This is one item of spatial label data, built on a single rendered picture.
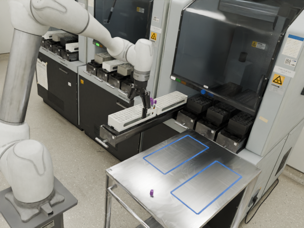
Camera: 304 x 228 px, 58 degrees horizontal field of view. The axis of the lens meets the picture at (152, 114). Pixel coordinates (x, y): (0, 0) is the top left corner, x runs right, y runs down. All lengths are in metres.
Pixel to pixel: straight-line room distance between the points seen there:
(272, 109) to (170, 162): 0.61
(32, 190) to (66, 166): 1.38
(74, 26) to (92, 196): 1.50
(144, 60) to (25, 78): 0.57
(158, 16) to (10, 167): 1.26
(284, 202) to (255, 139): 1.10
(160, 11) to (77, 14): 0.91
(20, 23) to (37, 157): 0.49
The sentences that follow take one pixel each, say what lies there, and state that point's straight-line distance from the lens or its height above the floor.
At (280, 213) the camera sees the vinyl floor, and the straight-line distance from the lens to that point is 2.54.
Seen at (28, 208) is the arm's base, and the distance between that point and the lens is 1.23.
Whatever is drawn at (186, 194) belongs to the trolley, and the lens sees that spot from 1.17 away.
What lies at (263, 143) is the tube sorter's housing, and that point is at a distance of 1.64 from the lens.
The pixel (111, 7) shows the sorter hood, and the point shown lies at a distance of 2.20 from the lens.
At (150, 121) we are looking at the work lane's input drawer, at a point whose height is 0.80.
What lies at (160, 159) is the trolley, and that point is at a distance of 1.31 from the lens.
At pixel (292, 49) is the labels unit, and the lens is 1.47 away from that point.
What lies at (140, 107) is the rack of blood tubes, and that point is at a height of 0.87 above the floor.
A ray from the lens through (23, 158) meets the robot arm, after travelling 1.10.
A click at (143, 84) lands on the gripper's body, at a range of 1.48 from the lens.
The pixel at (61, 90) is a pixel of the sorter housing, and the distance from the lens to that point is 2.94.
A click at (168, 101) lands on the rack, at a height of 0.86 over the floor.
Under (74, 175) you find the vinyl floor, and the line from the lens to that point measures 2.42.
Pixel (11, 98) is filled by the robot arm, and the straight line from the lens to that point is 1.20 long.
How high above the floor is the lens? 1.63
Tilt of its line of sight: 29 degrees down
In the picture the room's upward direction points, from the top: 8 degrees clockwise
